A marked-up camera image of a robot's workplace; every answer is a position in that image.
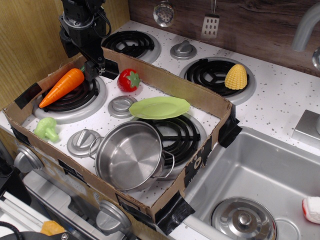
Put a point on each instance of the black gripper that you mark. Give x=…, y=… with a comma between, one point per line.
x=85, y=38

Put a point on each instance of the orange toy carrot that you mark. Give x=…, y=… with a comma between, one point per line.
x=68, y=82

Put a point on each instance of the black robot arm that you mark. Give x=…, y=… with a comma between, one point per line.
x=82, y=10

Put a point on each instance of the silver knob near plate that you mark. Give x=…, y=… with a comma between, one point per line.
x=119, y=106

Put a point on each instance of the light green plastic plate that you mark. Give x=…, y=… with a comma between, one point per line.
x=159, y=108

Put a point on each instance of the front left black burner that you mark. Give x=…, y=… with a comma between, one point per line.
x=77, y=105

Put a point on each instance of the black burner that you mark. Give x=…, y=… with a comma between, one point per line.
x=181, y=137
x=210, y=72
x=77, y=105
x=136, y=44

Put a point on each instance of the red toy strawberry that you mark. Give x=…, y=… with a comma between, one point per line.
x=128, y=80

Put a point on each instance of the back left black burner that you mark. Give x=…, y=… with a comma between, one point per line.
x=136, y=44

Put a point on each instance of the green toy broccoli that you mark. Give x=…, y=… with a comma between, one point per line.
x=46, y=128

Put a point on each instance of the silver knob near pot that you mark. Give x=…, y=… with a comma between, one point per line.
x=84, y=143

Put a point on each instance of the hanging silver strainer spoon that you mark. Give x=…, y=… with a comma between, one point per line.
x=164, y=13

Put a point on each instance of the stainless steel pot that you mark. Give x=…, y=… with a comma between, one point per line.
x=130, y=157

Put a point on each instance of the silver knob back centre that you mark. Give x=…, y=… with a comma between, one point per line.
x=183, y=51

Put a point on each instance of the silver front knob left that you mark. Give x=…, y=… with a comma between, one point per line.
x=26, y=160

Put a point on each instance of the front right black burner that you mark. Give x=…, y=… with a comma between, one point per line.
x=181, y=137

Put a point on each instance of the back right black burner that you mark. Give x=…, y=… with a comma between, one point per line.
x=210, y=72

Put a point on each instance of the hanging silver slotted spatula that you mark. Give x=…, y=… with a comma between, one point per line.
x=210, y=23

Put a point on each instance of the yellow toy corn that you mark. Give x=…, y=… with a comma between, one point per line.
x=236, y=78

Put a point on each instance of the silver front knob right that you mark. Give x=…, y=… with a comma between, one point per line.
x=110, y=219

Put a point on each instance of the cardboard fence with black tape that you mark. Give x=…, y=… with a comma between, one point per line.
x=161, y=214

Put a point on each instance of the orange object bottom left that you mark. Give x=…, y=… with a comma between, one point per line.
x=50, y=228

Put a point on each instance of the steel pot lid in sink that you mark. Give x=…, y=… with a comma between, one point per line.
x=242, y=218

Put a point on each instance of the stainless steel sink basin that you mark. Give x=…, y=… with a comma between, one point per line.
x=261, y=168

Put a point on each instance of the grey faucet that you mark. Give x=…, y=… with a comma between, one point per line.
x=308, y=54

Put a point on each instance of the white red toy in sink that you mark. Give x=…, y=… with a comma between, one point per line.
x=311, y=209

